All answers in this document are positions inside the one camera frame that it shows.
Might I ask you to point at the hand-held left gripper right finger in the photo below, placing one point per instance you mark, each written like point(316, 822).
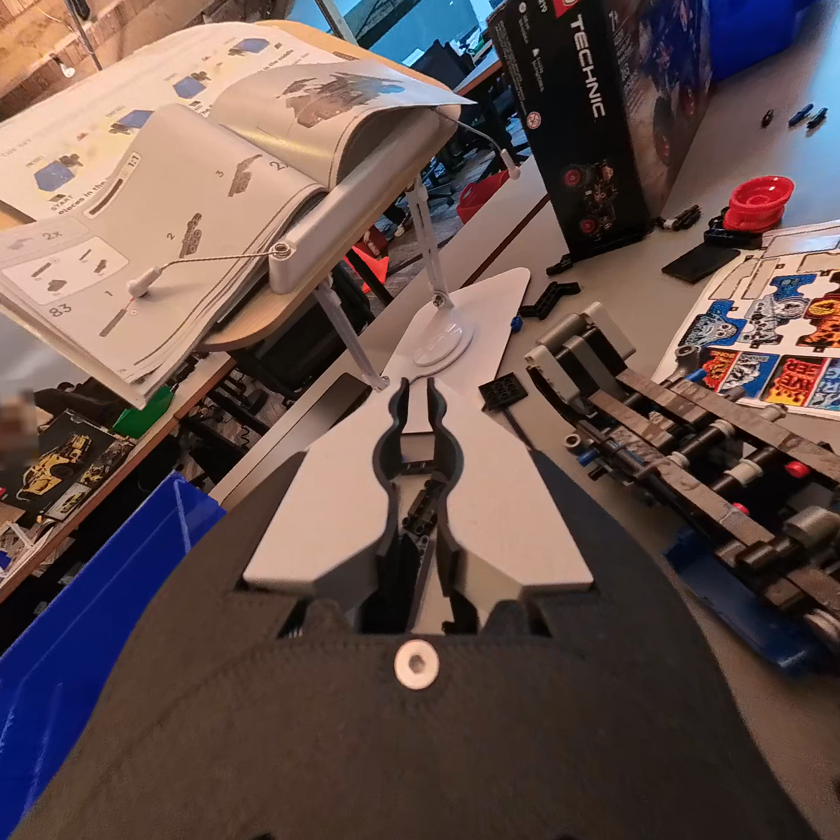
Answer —
point(518, 525)

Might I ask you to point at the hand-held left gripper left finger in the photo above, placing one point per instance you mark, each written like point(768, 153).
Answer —
point(321, 518)

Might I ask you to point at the black connector assembly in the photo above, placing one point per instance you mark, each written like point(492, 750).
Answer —
point(420, 508)

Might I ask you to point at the toy truck chassis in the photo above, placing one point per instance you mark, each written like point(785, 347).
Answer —
point(656, 407)

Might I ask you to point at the grey desk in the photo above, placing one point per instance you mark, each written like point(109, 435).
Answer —
point(623, 285)

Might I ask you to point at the black plate with rod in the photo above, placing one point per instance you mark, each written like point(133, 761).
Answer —
point(504, 392)

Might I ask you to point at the white book stand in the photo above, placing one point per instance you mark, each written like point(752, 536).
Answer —
point(439, 334)

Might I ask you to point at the green plastic item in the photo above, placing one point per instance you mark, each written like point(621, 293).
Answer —
point(141, 413)

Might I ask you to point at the black angled beam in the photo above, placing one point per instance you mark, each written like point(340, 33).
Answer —
point(551, 300)
point(558, 264)

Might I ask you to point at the blue fender panel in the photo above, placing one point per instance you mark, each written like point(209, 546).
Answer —
point(741, 623)

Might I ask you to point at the yellow vehicle printed box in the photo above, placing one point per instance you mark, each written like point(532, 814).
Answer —
point(65, 466)

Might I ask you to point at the blue plastic bin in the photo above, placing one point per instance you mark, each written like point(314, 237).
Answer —
point(761, 33)
point(79, 623)

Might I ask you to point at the colourful sticker sheet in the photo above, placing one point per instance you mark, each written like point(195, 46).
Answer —
point(754, 328)

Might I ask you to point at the black flat tile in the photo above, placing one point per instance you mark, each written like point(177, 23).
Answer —
point(701, 264)

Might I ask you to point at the red plastic bin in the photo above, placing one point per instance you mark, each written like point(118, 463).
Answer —
point(482, 197)

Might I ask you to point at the black and grey pins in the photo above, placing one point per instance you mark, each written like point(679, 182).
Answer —
point(679, 218)

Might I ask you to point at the black short beam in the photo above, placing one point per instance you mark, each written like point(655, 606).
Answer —
point(732, 237)

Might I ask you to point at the open instruction booklet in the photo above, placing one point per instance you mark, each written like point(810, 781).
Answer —
point(164, 197)

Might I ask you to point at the printed toy truck box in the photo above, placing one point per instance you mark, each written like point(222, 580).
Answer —
point(590, 164)

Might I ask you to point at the red wheel hub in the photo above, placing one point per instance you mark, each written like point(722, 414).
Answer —
point(758, 200)

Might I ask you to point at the small dark blue pin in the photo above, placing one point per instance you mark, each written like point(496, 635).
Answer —
point(817, 118)

